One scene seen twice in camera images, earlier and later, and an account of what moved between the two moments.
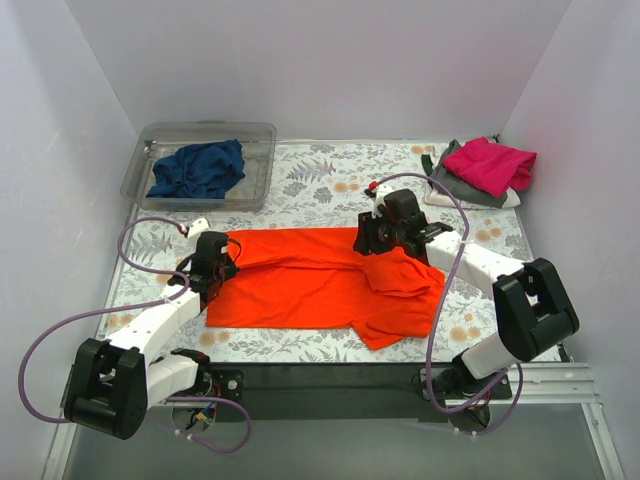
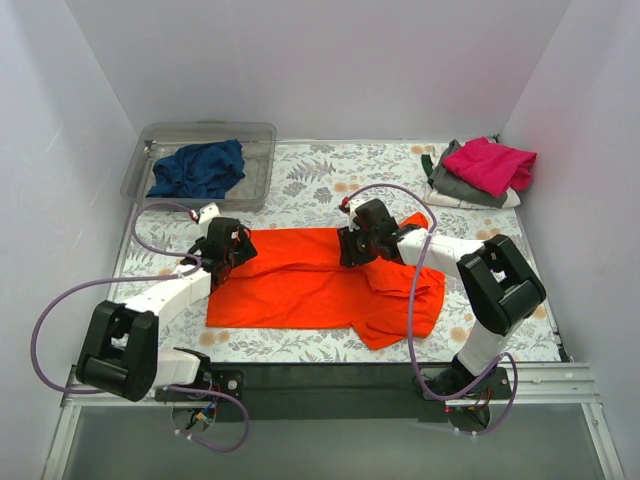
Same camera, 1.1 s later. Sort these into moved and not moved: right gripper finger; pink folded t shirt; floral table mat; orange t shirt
Moved: right gripper finger
Not moved: orange t shirt; pink folded t shirt; floral table mat
